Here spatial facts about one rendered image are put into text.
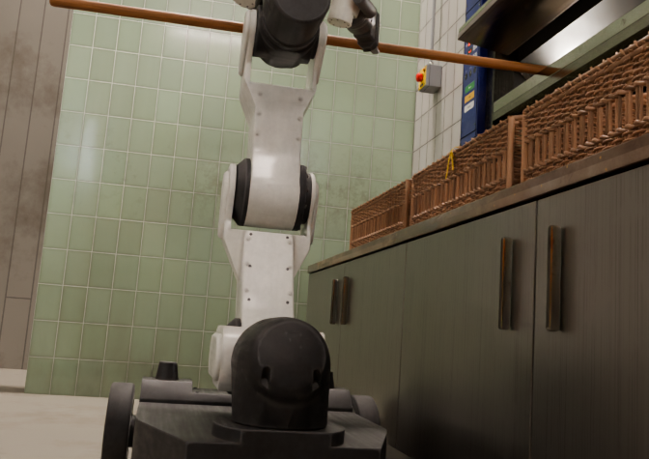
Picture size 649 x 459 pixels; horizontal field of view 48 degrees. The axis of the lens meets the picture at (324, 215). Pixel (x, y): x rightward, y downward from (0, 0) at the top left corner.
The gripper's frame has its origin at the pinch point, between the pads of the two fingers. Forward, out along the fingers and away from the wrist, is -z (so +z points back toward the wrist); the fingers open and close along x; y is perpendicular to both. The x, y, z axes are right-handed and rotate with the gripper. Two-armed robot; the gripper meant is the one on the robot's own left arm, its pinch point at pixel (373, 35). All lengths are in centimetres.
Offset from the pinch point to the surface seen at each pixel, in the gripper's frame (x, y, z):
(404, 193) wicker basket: 49, 15, 12
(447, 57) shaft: 0.6, 16.8, -20.3
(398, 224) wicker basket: 57, 13, 10
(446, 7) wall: -58, -7, -108
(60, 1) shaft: 1, -75, 44
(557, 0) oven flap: -17, 48, -27
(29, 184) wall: 12, -259, -132
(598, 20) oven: -15, 59, -39
